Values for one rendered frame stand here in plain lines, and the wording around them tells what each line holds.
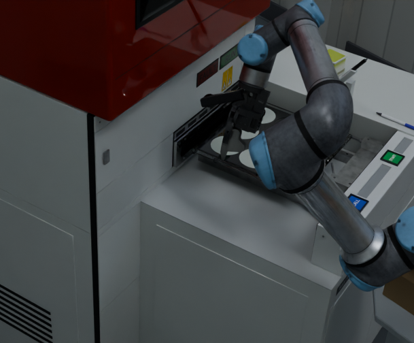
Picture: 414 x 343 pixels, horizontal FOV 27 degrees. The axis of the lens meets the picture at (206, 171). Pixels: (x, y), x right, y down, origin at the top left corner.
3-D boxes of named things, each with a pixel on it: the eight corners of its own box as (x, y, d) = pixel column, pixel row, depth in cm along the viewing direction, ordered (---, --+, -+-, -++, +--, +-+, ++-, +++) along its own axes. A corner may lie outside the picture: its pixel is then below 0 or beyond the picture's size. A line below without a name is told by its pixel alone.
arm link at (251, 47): (267, 19, 203) (275, 20, 214) (228, 44, 207) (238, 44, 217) (284, 47, 203) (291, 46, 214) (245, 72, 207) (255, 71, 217)
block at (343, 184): (325, 186, 252) (327, 177, 250) (331, 180, 254) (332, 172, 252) (350, 196, 249) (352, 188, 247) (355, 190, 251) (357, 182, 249)
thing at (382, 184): (310, 263, 234) (317, 224, 225) (389, 166, 272) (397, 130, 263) (340, 278, 230) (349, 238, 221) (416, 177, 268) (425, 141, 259)
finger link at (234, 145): (237, 167, 224) (248, 133, 222) (216, 159, 225) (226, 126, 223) (239, 165, 227) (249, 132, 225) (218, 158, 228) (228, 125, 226)
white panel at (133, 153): (90, 233, 238) (86, 113, 214) (240, 107, 294) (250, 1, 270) (99, 238, 237) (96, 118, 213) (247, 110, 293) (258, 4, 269)
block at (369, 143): (359, 147, 269) (361, 139, 267) (364, 142, 271) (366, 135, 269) (383, 156, 265) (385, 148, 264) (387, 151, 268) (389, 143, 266)
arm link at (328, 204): (423, 277, 201) (304, 131, 171) (368, 305, 206) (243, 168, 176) (409, 242, 211) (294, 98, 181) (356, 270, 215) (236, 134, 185)
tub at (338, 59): (313, 72, 287) (316, 54, 283) (326, 64, 292) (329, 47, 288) (332, 81, 284) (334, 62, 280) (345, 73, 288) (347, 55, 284)
